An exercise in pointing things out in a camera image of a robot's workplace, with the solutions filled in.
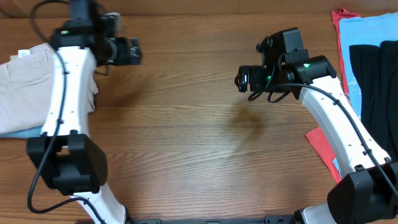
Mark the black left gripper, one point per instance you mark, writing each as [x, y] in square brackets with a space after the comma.
[126, 58]

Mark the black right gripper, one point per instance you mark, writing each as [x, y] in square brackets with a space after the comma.
[254, 71]

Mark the beige cotton shorts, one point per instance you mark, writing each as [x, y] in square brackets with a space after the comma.
[38, 87]

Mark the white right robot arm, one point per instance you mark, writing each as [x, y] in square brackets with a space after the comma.
[368, 189]

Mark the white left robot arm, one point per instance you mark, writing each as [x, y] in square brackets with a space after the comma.
[65, 156]

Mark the red garment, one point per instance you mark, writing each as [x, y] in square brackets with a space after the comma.
[316, 137]

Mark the folded blue denim jeans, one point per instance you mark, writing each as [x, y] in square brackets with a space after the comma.
[23, 134]

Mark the black garment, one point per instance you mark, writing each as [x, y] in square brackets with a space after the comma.
[375, 69]

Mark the light blue t-shirt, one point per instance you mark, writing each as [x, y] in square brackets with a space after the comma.
[364, 31]

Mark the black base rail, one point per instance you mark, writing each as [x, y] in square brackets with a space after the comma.
[269, 219]

